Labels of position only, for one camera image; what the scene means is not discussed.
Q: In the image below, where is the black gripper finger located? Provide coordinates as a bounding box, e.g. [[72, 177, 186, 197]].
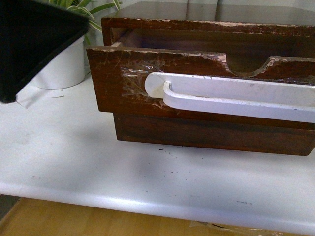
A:
[[0, 0, 89, 103]]

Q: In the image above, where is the wooden drawer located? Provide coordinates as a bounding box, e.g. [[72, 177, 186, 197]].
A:
[[114, 114, 315, 156], [87, 29, 315, 130]]

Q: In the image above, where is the white drawer handle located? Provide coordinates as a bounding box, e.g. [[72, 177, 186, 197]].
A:
[[145, 72, 315, 123]]

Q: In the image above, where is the brown wooden drawer cabinet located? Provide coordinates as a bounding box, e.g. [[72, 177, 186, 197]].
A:
[[101, 1, 315, 157]]

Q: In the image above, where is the white plant pot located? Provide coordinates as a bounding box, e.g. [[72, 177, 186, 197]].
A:
[[32, 37, 85, 89]]

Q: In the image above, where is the green leafy plant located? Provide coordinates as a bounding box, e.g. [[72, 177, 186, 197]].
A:
[[44, 0, 122, 32]]

